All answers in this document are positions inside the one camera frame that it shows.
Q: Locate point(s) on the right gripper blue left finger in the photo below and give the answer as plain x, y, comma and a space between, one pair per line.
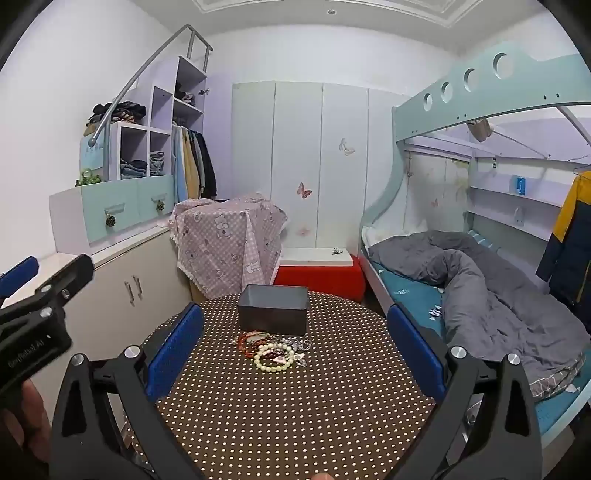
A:
106, 424

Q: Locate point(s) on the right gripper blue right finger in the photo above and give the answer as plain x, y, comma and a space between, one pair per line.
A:
484, 424

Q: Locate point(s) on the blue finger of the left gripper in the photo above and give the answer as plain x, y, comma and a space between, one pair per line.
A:
12, 280

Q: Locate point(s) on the person's left hand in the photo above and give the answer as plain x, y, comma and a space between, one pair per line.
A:
25, 437

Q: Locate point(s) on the beige low cabinet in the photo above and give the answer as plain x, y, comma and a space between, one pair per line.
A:
136, 287

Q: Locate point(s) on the dark metal tin box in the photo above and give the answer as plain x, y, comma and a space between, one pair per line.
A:
274, 309

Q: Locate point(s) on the teal drawer unit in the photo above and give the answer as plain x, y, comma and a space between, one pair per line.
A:
92, 218

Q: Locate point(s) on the pink polka dot cloth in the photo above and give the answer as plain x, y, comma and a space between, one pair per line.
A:
222, 247

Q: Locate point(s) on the brown polka dot tablecloth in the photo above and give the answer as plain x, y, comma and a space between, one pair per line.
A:
349, 407

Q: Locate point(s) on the grey duvet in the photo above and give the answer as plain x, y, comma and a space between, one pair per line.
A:
490, 307

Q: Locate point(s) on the hanging clothes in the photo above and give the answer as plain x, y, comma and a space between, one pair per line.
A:
192, 169

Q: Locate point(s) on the red storage ottoman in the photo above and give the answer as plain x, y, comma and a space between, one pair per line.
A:
324, 270

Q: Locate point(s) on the teal bed sheet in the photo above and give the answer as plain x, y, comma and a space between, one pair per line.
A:
423, 301

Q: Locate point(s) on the metal handrail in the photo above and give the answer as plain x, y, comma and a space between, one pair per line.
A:
194, 35

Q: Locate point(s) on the yellow navy jacket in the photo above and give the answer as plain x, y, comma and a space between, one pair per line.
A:
565, 264

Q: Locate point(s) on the pink butterfly sticker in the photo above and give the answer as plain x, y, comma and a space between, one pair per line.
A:
303, 192

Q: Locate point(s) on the white wardrobe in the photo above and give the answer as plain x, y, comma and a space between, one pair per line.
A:
336, 139

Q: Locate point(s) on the lilac stair shelf unit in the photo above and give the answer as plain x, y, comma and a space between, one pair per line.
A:
137, 143

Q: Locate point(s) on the blue box on shelf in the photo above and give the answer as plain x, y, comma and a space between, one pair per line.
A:
519, 185

